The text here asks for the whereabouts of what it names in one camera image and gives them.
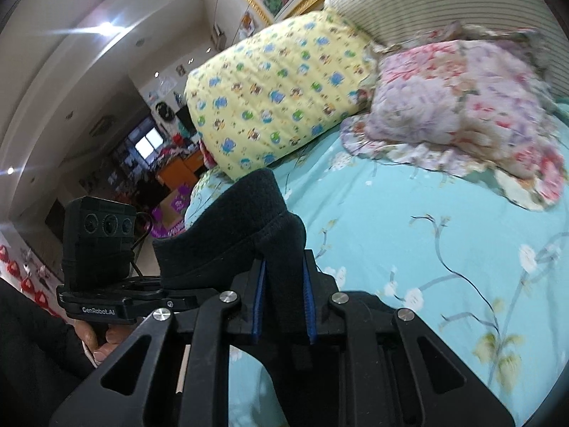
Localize striped white headboard cover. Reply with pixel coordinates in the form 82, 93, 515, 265
324, 0, 568, 97

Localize yellow cartoon print pillow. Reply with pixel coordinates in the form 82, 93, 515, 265
184, 10, 371, 180

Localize orange cabinet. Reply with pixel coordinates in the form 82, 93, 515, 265
156, 151, 204, 191

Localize purple cardboard box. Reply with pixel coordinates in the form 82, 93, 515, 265
151, 184, 191, 239

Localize turquoise floral bed sheet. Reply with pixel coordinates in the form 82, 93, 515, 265
273, 129, 568, 425

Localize pink purple floral pillow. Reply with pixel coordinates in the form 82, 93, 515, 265
340, 21, 567, 211

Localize black left forearm sleeve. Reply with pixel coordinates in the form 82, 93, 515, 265
0, 280, 95, 426

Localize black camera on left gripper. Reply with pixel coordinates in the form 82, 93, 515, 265
62, 196, 137, 292

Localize black pants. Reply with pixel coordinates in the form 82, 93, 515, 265
153, 169, 307, 299

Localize person's left hand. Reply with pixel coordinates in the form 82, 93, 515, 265
73, 320, 135, 366

